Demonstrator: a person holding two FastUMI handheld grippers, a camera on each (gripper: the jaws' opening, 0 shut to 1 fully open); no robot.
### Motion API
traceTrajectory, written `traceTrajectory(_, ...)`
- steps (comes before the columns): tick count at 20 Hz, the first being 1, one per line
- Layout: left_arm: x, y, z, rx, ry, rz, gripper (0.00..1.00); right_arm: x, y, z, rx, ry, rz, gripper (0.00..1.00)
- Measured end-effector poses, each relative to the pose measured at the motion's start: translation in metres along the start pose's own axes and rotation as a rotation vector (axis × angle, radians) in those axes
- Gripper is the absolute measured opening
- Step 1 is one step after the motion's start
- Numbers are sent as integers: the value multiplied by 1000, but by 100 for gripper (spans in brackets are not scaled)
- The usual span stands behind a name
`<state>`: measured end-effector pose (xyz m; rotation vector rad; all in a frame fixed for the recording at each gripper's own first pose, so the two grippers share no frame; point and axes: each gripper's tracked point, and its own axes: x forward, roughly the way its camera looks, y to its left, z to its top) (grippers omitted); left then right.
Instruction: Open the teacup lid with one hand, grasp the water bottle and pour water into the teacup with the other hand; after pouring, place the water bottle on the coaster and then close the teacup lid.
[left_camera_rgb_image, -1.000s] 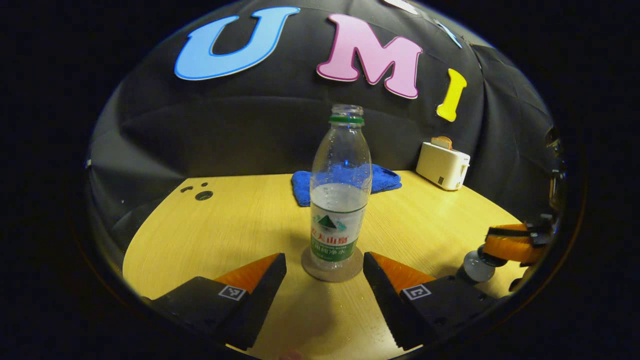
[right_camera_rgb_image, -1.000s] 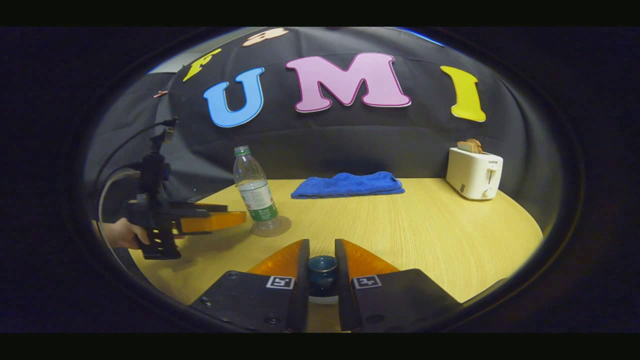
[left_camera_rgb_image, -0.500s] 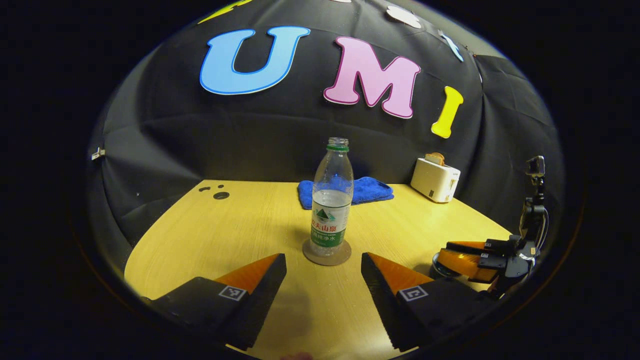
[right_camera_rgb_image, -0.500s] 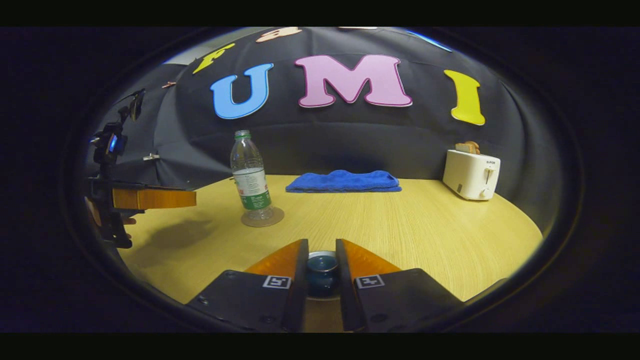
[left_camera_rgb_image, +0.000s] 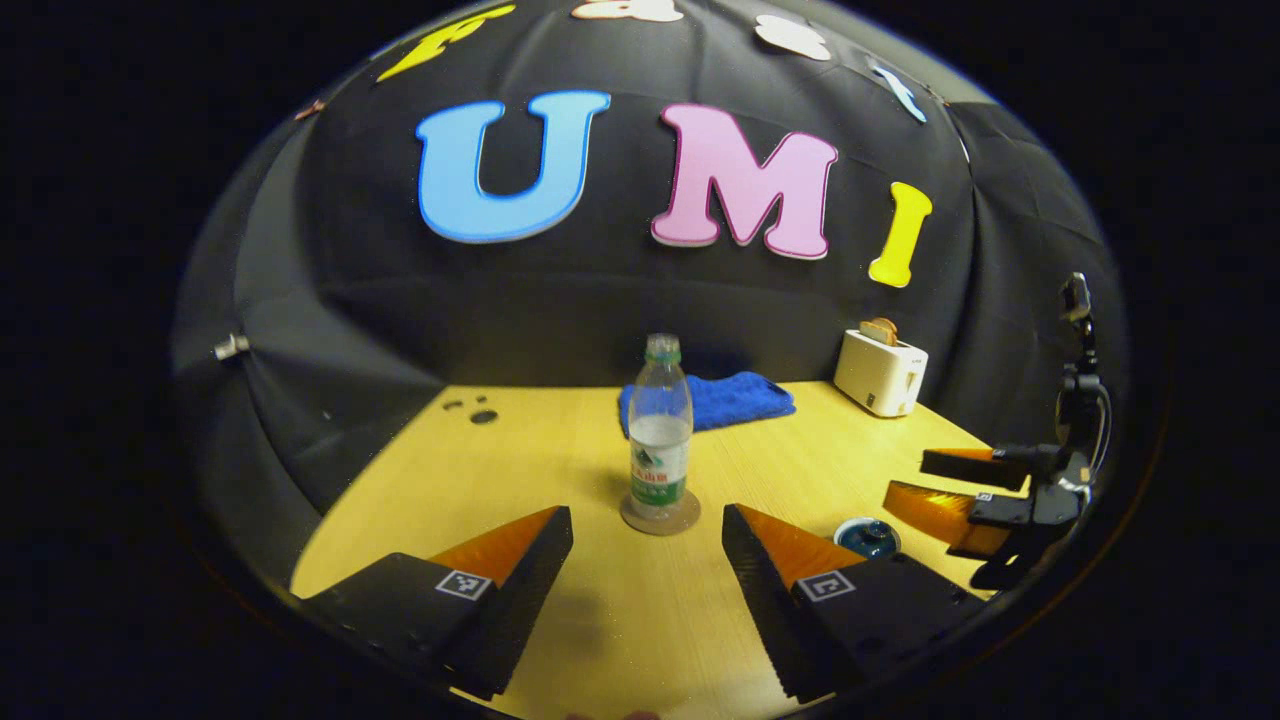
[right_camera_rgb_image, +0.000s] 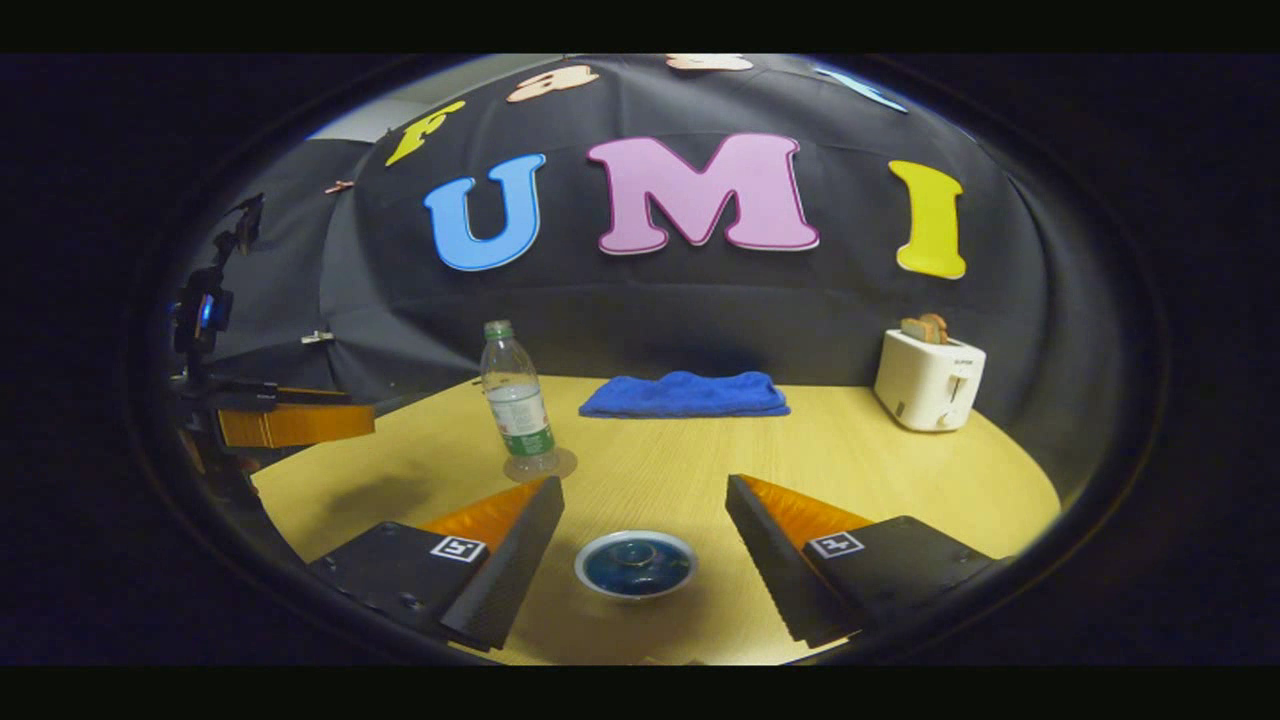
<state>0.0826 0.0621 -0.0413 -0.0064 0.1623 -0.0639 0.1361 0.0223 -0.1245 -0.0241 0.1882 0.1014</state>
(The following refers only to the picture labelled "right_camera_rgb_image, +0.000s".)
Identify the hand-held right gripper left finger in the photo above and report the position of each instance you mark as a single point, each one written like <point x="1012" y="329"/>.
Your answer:
<point x="520" y="560"/>

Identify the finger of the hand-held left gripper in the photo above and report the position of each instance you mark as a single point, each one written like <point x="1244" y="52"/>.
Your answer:
<point x="295" y="425"/>
<point x="290" y="396"/>

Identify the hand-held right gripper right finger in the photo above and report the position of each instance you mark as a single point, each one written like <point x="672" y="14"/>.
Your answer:
<point x="765" y="560"/>

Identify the white teacup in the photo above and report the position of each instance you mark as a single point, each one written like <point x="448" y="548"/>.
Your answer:
<point x="581" y="575"/>

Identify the round brown coaster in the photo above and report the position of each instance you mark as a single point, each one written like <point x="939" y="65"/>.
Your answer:
<point x="566" y="466"/>

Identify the clear plastic water bottle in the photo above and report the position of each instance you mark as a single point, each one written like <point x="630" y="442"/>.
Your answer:
<point x="518" y="405"/>

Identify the folded blue towel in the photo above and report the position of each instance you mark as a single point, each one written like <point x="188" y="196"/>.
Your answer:
<point x="685" y="395"/>

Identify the white toaster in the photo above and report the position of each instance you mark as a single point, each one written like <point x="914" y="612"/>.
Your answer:
<point x="925" y="385"/>

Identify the black backdrop cloth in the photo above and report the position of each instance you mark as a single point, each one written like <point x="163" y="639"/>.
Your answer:
<point x="700" y="310"/>

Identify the toast slices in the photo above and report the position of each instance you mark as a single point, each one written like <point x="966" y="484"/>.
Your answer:
<point x="925" y="328"/>

